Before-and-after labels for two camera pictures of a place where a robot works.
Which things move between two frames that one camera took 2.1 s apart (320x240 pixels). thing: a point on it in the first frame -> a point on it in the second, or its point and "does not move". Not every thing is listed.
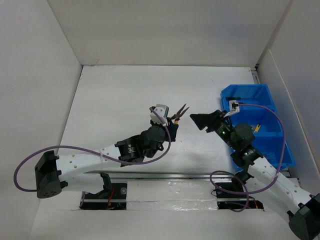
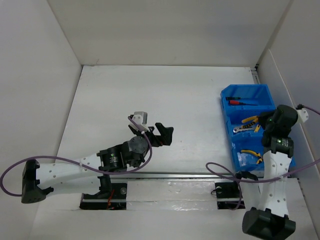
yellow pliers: (177, 116) -> (254, 119)
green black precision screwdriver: (233, 98) does not move
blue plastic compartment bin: (257, 112) does not move
